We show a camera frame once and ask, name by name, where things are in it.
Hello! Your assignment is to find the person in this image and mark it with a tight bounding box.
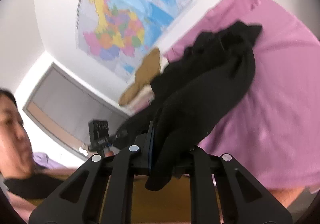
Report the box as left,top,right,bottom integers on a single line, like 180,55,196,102
0,151,77,214

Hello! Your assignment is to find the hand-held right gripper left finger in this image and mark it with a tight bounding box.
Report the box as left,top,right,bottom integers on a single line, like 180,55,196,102
28,121,157,224

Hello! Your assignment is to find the black garment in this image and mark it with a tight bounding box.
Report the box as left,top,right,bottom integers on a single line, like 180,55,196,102
116,21,263,192

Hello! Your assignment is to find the pink daisy print bedsheet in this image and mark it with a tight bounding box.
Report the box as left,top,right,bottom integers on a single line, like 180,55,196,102
162,0,320,191

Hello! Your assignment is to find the grey wooden door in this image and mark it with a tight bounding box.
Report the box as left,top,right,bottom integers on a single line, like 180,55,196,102
22,63,133,162

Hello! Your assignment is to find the cream garment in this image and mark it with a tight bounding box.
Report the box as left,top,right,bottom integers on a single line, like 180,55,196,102
130,58,171,112

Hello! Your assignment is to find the colourful wall map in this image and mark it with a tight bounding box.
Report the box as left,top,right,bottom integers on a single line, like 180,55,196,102
75,0,194,83

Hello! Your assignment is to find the brown garment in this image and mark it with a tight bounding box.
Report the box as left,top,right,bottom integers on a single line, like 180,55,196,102
118,48,162,107

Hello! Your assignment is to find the person's head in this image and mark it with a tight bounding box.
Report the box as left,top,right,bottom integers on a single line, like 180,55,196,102
0,89,34,180

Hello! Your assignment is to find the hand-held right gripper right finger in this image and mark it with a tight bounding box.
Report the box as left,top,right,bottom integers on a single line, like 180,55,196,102
175,145,293,224

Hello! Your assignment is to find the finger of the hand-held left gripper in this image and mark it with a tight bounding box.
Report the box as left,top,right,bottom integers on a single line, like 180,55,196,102
109,129,128,143

